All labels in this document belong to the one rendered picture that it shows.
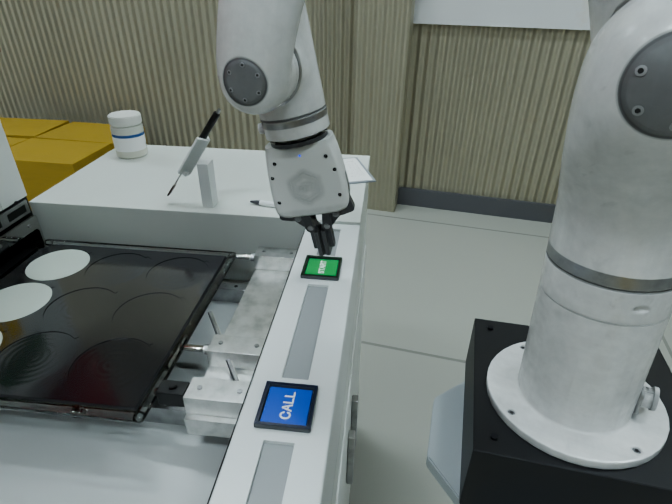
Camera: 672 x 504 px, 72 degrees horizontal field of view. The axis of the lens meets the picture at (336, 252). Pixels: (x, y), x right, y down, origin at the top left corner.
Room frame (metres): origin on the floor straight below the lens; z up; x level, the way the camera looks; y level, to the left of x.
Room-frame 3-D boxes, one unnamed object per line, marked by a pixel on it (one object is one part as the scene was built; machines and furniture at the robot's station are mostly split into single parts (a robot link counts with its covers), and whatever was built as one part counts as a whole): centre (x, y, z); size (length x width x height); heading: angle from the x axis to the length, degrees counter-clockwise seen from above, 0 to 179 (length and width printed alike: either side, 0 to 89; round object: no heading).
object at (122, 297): (0.56, 0.39, 0.90); 0.34 x 0.34 x 0.01; 84
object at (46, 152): (2.85, 1.92, 0.21); 1.23 x 0.89 x 0.43; 75
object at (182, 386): (0.40, 0.20, 0.90); 0.04 x 0.02 x 0.03; 84
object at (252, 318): (0.55, 0.12, 0.87); 0.36 x 0.08 x 0.03; 174
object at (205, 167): (0.79, 0.25, 1.03); 0.06 x 0.04 x 0.13; 84
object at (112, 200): (0.93, 0.25, 0.89); 0.62 x 0.35 x 0.14; 84
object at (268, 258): (0.71, 0.10, 0.89); 0.08 x 0.03 x 0.03; 84
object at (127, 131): (1.06, 0.48, 1.01); 0.07 x 0.07 x 0.10
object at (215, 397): (0.39, 0.14, 0.89); 0.08 x 0.03 x 0.03; 84
